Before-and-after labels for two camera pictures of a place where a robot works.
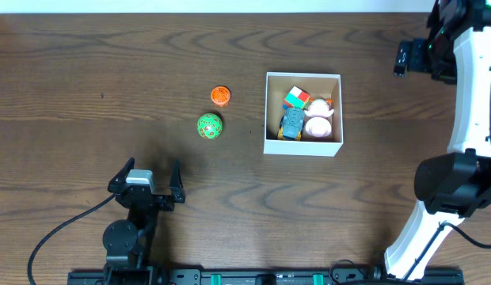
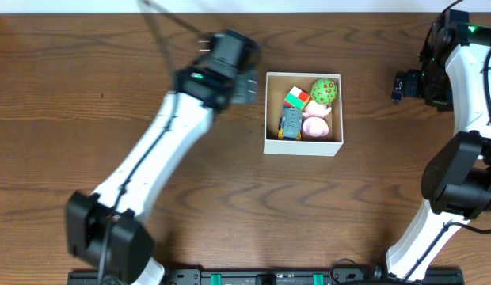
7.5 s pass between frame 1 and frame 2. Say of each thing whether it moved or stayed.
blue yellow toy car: stayed
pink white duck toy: stayed
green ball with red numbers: moved
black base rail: stayed
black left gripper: moved
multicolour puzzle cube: stayed
